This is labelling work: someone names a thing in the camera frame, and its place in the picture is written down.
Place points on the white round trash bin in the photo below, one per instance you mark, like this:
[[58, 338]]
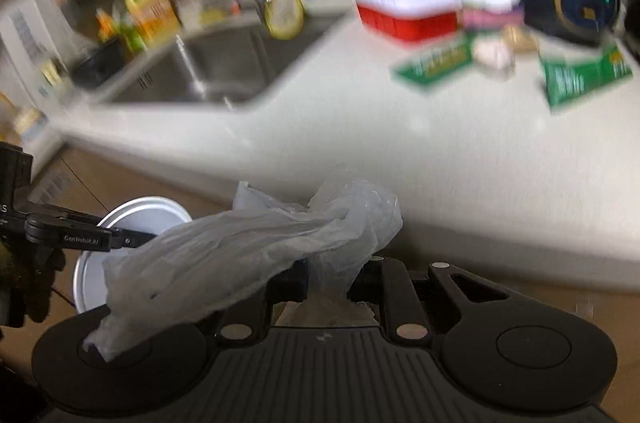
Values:
[[131, 224]]

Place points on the translucent plastic trash bag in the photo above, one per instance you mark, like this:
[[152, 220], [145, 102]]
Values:
[[190, 271]]

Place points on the yellow oil bottle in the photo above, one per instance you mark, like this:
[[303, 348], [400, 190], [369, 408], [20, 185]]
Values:
[[155, 20]]

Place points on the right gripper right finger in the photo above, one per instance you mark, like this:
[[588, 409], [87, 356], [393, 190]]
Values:
[[386, 283]]

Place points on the pink purple snack package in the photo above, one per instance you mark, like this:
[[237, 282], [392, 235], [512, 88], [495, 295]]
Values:
[[474, 19]]

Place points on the ginger root piece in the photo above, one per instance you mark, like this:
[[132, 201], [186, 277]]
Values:
[[519, 40]]

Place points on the short green wrapper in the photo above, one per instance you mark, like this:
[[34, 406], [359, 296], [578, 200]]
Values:
[[566, 81]]

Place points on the stainless steel sink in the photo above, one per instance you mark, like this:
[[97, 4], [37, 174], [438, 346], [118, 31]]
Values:
[[229, 63]]

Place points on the long green wrapper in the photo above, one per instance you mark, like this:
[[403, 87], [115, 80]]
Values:
[[436, 63]]

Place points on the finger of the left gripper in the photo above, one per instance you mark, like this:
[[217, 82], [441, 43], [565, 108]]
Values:
[[52, 226]]

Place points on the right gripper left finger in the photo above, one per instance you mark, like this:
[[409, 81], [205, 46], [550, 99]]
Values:
[[250, 319]]

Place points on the red instant noodle box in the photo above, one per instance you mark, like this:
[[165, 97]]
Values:
[[410, 21]]

